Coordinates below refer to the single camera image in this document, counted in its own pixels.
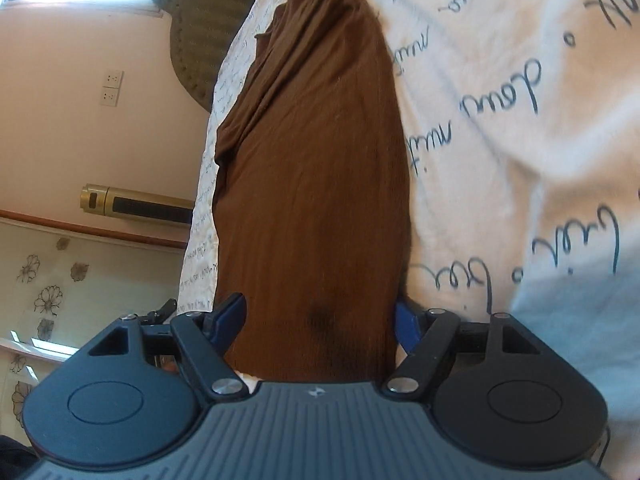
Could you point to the brown knit sweater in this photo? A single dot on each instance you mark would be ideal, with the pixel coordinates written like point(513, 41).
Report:
point(311, 204)

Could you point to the white script-print bedspread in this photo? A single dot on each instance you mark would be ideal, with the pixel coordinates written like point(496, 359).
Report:
point(521, 129)

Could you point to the white wall socket plate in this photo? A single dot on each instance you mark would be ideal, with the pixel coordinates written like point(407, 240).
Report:
point(111, 85)

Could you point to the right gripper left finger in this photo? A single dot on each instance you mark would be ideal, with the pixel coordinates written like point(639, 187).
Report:
point(135, 390)

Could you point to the olive green padded headboard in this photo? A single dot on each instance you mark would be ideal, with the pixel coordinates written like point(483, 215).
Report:
point(200, 35)

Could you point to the floral print curtain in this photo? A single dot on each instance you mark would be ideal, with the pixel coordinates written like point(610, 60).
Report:
point(58, 290)

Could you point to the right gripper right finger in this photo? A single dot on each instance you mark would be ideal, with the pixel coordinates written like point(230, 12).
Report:
point(495, 390)

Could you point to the gold tower air conditioner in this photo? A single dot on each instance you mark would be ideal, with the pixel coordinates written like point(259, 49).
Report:
point(124, 204)

